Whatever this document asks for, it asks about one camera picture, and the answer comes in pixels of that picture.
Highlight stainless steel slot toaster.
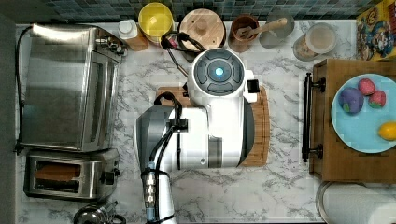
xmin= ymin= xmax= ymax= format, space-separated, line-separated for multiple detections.
xmin=23 ymin=149 xmax=120 ymax=202

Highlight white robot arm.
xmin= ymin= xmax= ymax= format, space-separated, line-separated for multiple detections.
xmin=134 ymin=49 xmax=260 ymax=224

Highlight stainless steel toaster oven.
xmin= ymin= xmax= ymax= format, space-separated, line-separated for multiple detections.
xmin=21 ymin=24 xmax=125 ymax=153

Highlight bread slice in toaster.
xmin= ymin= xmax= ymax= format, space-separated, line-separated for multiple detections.
xmin=35 ymin=164 xmax=80 ymax=181

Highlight black pot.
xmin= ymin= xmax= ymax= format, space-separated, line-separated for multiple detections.
xmin=177 ymin=23 xmax=226 ymax=63

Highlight bamboo cutting board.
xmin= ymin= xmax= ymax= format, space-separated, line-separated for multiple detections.
xmin=156 ymin=86 xmax=270 ymax=167

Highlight brown wooden utensil holder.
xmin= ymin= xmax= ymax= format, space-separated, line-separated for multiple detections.
xmin=228 ymin=14 xmax=259 ymax=52

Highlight wooden round pot lid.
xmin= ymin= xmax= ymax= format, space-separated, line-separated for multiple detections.
xmin=178 ymin=8 xmax=226 ymax=49

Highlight wooden spatula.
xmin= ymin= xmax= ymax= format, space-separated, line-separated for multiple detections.
xmin=236 ymin=18 xmax=288 ymax=39

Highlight yellow cup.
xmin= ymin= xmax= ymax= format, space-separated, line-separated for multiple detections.
xmin=138 ymin=2 xmax=174 ymax=45

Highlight small white capped bottle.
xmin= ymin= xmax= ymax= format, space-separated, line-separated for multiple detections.
xmin=118 ymin=20 xmax=149 ymax=51

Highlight metal kettle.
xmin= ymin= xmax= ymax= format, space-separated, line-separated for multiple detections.
xmin=73 ymin=201 xmax=126 ymax=224

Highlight clear jar with lid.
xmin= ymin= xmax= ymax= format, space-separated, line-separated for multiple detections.
xmin=293 ymin=22 xmax=337 ymax=62

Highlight wooden box tray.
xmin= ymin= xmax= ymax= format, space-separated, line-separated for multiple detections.
xmin=308 ymin=59 xmax=396 ymax=184

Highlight purple toy fruit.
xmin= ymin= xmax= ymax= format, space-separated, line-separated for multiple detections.
xmin=338 ymin=87 xmax=364 ymax=114

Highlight light blue plate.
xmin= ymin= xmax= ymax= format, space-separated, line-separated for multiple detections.
xmin=331 ymin=74 xmax=396 ymax=153

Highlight upper red toy strawberry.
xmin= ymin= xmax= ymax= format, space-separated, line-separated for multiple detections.
xmin=358 ymin=78 xmax=375 ymax=96

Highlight red toy strawberry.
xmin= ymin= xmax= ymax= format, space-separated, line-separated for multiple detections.
xmin=358 ymin=78 xmax=375 ymax=96
xmin=369 ymin=91 xmax=387 ymax=108

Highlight lower red toy strawberry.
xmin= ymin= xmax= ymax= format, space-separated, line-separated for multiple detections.
xmin=369 ymin=91 xmax=387 ymax=108

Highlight yellow toy lemon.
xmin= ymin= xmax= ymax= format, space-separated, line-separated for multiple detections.
xmin=377 ymin=121 xmax=396 ymax=141

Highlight colourful cereal box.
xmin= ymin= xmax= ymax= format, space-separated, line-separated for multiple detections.
xmin=357 ymin=0 xmax=396 ymax=61

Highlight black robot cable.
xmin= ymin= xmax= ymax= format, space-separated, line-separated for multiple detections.
xmin=160 ymin=31 xmax=207 ymax=77

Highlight black tray handle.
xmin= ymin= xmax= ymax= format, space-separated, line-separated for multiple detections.
xmin=302 ymin=73 xmax=326 ymax=162

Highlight black power cord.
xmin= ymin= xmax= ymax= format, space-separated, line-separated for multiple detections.
xmin=13 ymin=25 xmax=34 ymax=156

